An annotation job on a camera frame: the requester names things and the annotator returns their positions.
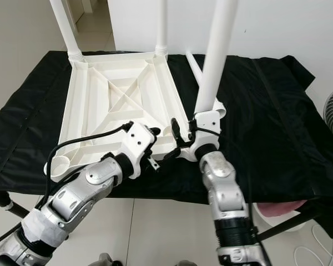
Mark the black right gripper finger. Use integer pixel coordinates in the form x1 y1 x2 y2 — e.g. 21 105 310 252
170 118 185 146

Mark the white plastic table top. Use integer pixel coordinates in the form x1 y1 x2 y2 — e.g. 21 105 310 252
44 51 200 181

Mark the white tapered table leg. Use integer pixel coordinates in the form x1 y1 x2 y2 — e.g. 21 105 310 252
194 0 239 114
50 0 84 63
155 0 169 56
186 51 227 120

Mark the black table cloth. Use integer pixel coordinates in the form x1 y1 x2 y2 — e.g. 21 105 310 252
0 51 333 222

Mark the grey left robot foot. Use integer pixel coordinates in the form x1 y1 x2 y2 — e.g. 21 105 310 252
97 253 114 266

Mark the pink soft item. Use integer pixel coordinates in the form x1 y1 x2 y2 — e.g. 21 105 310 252
255 201 309 219

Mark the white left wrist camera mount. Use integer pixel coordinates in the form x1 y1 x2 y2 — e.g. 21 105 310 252
122 122 160 179

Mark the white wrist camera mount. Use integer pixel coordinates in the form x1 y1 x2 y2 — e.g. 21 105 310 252
189 110 223 161
122 122 160 179

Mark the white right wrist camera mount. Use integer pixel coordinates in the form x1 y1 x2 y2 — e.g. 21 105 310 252
189 110 223 161

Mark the white power cable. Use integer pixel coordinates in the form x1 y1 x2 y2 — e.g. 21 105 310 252
294 224 333 264

